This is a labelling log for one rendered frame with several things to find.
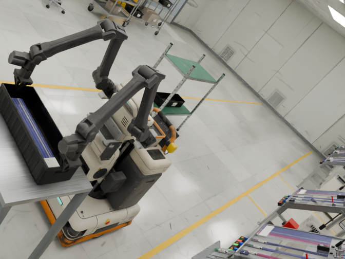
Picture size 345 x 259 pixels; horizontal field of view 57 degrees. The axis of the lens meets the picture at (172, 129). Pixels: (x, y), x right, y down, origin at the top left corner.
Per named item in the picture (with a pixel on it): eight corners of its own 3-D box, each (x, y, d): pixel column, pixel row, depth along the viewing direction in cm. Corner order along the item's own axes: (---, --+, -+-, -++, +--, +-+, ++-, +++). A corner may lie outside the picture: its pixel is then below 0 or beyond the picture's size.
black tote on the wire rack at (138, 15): (130, 15, 735) (133, 10, 729) (122, 7, 746) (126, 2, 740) (140, 19, 769) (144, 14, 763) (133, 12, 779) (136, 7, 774)
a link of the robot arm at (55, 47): (117, 38, 164) (111, 24, 169) (114, 30, 159) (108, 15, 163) (35, 67, 159) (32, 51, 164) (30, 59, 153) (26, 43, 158)
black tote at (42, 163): (69, 180, 157) (80, 165, 152) (37, 184, 143) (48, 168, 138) (25, 101, 180) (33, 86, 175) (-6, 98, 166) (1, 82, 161)
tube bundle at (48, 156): (58, 174, 153) (61, 169, 152) (45, 176, 148) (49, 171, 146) (19, 103, 174) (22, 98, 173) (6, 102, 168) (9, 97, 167)
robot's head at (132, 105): (137, 89, 203) (135, 73, 190) (155, 111, 194) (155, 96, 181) (117, 98, 198) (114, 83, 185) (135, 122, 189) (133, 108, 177)
